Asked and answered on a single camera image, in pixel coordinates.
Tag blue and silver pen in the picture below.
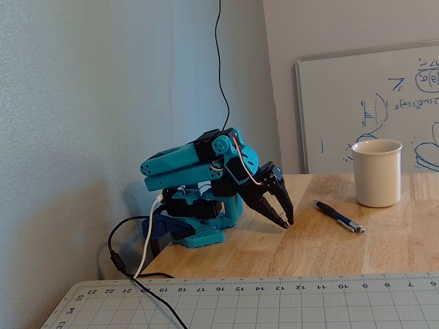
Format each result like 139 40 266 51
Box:
312 199 366 235

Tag black power cable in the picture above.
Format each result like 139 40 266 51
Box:
108 215 189 329

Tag blue table clamp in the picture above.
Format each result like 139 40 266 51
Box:
141 212 196 265

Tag thin black hanging cable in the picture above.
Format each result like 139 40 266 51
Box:
214 0 231 133

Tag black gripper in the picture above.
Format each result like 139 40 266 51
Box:
236 162 295 230

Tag grey gridded cutting mat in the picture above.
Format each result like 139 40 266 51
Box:
40 272 439 329

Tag whiteboard with blue writing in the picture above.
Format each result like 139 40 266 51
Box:
294 40 439 175

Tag white usb cable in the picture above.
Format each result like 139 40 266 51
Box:
132 193 164 279

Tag cream ceramic mug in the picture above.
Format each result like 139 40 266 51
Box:
351 138 403 208

